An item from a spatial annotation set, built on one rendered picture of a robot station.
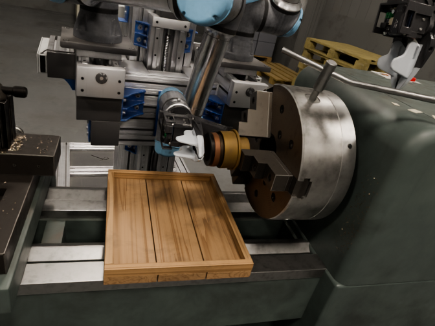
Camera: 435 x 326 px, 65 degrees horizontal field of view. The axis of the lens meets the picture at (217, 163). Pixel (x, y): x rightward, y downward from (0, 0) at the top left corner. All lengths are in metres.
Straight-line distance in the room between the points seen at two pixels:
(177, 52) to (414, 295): 1.08
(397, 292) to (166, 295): 0.57
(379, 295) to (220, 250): 0.41
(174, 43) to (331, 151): 0.83
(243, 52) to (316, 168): 0.72
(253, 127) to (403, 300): 0.59
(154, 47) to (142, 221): 0.71
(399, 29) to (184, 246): 0.59
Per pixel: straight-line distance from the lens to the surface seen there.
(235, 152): 0.74
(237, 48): 1.31
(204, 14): 0.85
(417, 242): 0.89
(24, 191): 0.78
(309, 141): 0.69
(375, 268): 0.88
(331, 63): 0.71
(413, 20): 0.72
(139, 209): 0.86
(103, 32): 1.19
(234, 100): 1.22
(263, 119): 0.79
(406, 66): 0.75
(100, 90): 1.10
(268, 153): 0.76
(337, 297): 0.89
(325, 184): 0.72
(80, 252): 0.79
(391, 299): 1.02
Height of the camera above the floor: 1.41
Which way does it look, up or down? 28 degrees down
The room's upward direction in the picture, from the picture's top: 13 degrees clockwise
